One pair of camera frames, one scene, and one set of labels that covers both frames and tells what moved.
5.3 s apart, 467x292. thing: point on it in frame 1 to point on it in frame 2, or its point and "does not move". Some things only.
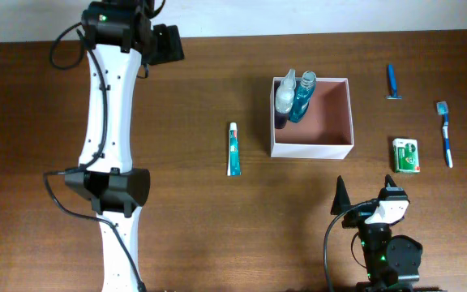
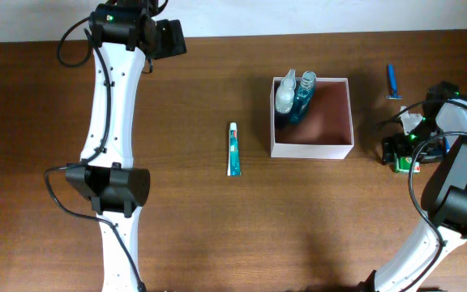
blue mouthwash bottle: [302, 100] does not move
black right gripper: [357, 215] to [401, 144]
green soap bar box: [406, 156] does not move
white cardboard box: [326, 131] does not move
